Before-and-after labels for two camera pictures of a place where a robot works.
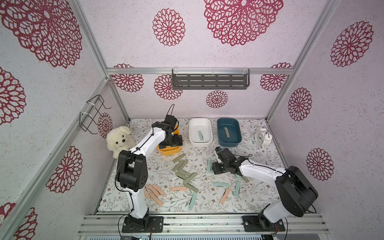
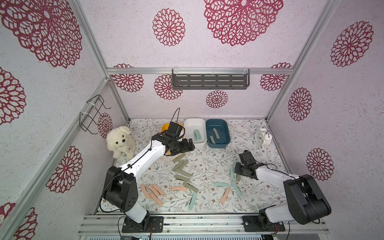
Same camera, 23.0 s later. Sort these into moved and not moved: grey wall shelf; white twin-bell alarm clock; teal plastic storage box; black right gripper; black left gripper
Moved: black right gripper; teal plastic storage box; black left gripper
Not moved: white twin-bell alarm clock; grey wall shelf
